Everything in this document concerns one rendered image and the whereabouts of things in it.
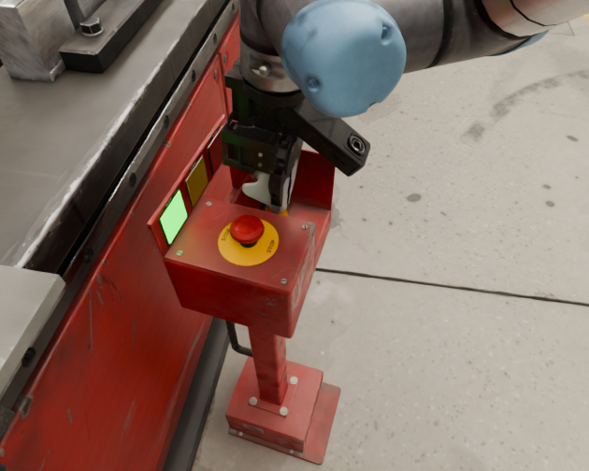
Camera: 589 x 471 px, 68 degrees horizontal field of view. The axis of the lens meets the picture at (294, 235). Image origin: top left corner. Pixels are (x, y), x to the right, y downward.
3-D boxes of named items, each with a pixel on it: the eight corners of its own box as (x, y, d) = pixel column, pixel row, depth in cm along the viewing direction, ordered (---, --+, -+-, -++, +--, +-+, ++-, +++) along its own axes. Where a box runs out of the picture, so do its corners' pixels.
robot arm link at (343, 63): (473, 2, 28) (393, -67, 34) (307, 33, 25) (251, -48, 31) (438, 106, 34) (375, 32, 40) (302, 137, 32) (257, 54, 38)
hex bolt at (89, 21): (98, 37, 58) (93, 25, 56) (79, 35, 58) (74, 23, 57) (107, 27, 59) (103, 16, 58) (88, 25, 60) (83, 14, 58)
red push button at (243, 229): (258, 261, 51) (256, 242, 48) (226, 252, 52) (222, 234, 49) (269, 235, 54) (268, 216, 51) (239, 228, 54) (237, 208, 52)
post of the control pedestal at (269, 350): (280, 406, 105) (271, 284, 63) (259, 398, 106) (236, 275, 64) (287, 384, 108) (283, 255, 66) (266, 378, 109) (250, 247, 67)
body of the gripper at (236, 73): (245, 132, 58) (244, 46, 48) (308, 149, 57) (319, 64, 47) (222, 170, 53) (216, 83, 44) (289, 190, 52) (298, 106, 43)
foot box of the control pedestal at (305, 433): (322, 466, 108) (324, 455, 98) (227, 434, 112) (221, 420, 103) (341, 389, 119) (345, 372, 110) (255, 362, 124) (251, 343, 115)
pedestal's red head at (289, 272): (291, 340, 57) (290, 261, 43) (180, 307, 60) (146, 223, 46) (330, 227, 69) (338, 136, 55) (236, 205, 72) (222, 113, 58)
